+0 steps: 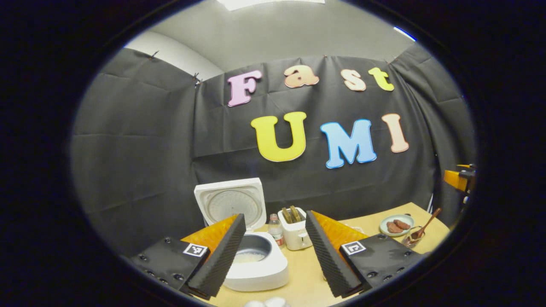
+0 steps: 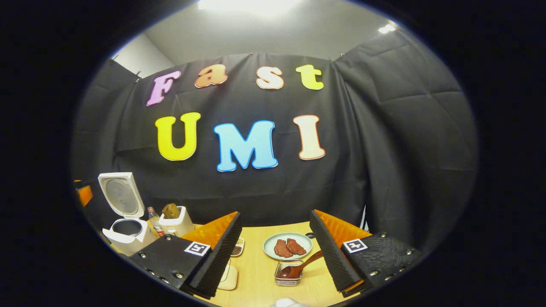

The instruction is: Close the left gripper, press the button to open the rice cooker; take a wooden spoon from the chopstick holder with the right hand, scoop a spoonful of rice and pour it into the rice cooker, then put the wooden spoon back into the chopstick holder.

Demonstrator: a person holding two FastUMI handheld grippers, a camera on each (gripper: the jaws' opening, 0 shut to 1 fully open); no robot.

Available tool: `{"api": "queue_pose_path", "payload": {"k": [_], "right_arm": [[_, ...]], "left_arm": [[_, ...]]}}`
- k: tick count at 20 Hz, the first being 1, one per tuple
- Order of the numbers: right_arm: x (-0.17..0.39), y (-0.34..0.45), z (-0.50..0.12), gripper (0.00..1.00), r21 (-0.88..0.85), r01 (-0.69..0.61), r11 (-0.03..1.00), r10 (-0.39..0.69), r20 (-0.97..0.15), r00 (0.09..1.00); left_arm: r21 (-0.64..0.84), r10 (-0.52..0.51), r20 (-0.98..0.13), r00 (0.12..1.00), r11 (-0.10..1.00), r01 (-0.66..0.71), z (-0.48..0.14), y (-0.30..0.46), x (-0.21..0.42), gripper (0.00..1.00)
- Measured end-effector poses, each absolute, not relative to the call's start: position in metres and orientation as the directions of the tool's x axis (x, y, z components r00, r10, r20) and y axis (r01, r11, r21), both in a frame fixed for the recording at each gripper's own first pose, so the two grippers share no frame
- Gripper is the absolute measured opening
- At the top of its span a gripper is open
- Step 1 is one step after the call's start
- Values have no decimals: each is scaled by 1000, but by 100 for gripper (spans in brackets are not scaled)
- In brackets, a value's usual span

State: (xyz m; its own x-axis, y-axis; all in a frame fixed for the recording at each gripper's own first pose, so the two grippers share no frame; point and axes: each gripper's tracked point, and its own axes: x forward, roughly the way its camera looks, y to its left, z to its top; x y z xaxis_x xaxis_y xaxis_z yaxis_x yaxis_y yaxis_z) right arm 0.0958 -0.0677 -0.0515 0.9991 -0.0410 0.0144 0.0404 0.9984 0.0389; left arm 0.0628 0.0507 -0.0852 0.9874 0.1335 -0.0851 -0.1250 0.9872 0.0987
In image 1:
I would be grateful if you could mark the white rice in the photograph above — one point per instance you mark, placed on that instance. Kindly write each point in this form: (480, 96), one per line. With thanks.
(249, 257)

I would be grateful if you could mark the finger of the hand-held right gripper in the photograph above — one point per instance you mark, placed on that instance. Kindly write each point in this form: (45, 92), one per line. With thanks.
(465, 167)
(454, 179)

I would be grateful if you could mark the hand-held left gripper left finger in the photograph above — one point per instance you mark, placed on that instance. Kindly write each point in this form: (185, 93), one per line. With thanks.
(217, 264)

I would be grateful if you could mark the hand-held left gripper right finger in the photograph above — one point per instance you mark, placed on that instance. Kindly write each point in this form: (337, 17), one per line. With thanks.
(330, 264)

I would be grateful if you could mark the brown bread slice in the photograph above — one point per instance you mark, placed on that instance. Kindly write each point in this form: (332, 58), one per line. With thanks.
(295, 213)
(286, 215)

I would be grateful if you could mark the large ceiling light panel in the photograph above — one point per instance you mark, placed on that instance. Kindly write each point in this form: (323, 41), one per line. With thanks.
(273, 3)

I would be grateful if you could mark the clear plastic bottle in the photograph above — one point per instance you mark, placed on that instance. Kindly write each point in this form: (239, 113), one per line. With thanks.
(276, 234)

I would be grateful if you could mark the red-brown meat piece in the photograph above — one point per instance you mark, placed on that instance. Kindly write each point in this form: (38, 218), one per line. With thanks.
(393, 228)
(403, 224)

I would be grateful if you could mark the pale green plate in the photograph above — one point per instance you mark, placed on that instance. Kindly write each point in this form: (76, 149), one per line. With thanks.
(386, 219)

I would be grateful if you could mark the brown wooden spoon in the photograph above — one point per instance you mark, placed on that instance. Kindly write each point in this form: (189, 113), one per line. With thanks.
(428, 222)

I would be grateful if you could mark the white toaster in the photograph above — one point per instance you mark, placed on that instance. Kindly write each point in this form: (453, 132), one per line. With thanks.
(296, 238)

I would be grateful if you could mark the white rice cooker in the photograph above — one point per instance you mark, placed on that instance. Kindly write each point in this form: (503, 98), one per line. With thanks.
(256, 277)

